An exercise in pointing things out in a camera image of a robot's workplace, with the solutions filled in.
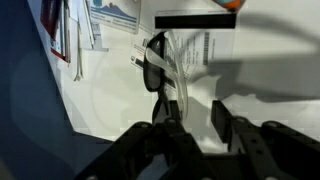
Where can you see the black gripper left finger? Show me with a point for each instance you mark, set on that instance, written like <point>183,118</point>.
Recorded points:
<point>156,150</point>

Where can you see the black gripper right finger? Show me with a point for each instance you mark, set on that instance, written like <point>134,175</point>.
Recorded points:
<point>273,150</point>

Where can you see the white printed label card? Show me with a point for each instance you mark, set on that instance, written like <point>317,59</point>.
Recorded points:
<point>138,53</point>

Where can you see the clear barcode card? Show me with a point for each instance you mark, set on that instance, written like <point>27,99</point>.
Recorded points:
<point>213,46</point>

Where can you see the white paper stack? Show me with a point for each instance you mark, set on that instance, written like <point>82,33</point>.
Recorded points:
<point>87,33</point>

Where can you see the white blue library card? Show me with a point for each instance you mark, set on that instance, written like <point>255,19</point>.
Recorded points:
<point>115,13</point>

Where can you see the chevron pattern case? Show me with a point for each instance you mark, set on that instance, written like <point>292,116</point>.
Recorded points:
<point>230,3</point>

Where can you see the red booklet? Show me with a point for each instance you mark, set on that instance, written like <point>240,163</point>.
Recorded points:
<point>51,20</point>

